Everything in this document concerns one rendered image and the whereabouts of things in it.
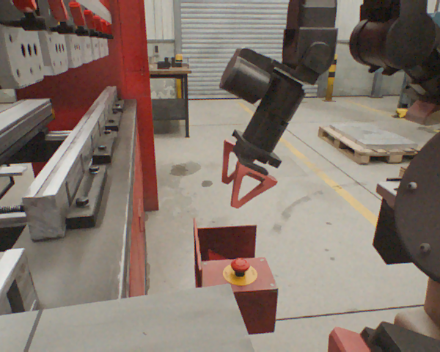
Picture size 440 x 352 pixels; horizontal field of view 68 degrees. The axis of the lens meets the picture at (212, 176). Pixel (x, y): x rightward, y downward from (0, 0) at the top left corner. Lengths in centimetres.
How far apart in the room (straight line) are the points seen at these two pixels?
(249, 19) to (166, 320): 767
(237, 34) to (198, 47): 91
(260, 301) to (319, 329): 105
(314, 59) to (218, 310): 35
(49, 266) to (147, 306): 34
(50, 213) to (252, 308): 44
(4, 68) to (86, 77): 187
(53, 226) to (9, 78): 32
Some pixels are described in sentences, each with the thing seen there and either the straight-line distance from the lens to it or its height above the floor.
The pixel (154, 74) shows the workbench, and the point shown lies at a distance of 444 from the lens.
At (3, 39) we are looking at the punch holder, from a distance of 50.
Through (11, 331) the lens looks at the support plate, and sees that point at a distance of 36.
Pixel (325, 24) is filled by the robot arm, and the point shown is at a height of 126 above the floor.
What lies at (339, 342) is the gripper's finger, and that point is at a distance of 23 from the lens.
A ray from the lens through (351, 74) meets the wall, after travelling 884.
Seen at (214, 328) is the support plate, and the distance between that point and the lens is 31.
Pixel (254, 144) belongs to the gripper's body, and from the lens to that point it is 51.
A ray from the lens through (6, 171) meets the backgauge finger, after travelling 74.
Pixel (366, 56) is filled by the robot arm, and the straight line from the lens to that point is 59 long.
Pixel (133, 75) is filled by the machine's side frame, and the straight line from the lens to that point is 233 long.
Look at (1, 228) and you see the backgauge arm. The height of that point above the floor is 84.
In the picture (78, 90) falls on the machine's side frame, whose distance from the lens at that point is 238.
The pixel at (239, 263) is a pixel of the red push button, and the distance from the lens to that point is 70.
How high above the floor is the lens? 123
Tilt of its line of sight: 22 degrees down
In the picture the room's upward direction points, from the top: straight up
